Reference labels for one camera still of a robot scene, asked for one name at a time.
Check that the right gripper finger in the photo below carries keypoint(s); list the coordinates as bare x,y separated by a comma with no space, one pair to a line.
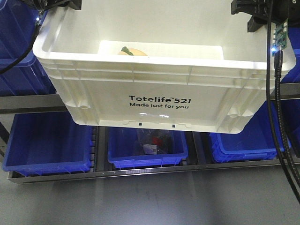
255,23
238,6

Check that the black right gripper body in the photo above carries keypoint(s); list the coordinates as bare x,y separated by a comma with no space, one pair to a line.
276,10

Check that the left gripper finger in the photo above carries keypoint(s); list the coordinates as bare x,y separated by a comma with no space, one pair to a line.
75,4

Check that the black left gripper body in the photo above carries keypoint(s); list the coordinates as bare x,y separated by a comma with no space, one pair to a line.
43,5

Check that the cream toy with green leaf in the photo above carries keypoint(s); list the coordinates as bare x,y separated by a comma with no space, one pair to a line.
131,52

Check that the white plastic Totelife crate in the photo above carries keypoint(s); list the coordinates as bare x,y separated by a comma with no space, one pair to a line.
204,71

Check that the green circuit board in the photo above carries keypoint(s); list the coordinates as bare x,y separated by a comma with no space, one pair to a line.
280,35

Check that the blue bin upper right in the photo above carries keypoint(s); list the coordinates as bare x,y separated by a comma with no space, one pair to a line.
291,57

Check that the blue bin lower right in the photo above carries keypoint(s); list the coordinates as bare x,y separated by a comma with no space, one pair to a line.
254,142

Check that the blue bin lower left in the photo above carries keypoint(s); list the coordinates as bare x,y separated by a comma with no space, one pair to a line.
46,143

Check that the blue bin lower middle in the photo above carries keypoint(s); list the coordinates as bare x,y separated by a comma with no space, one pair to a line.
123,150

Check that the bagged parts in bin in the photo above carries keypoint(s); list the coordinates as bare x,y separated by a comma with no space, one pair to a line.
155,141

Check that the metal shelf frame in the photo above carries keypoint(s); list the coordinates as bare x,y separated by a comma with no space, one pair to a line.
199,155

